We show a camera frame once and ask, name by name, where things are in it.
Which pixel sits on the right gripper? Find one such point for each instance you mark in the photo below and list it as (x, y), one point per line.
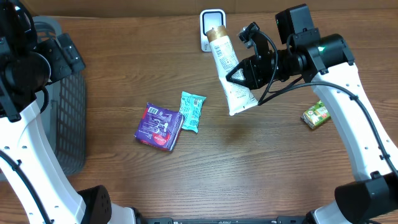
(256, 79)

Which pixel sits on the teal wet wipes packet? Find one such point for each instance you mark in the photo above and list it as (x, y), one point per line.
(190, 108)

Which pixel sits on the yellow green sachet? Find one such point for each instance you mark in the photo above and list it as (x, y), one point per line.
(316, 115)

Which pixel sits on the purple sanitary pad pack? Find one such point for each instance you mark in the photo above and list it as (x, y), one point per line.
(159, 127)

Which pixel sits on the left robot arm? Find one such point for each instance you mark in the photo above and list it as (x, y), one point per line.
(27, 159)

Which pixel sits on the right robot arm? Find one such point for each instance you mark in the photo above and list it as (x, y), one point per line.
(327, 65)

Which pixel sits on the white barcode scanner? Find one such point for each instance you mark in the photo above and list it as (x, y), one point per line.
(209, 19)

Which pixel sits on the grey plastic mesh basket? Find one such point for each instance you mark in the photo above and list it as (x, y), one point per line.
(65, 124)

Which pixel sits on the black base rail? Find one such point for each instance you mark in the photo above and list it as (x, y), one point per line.
(278, 220)

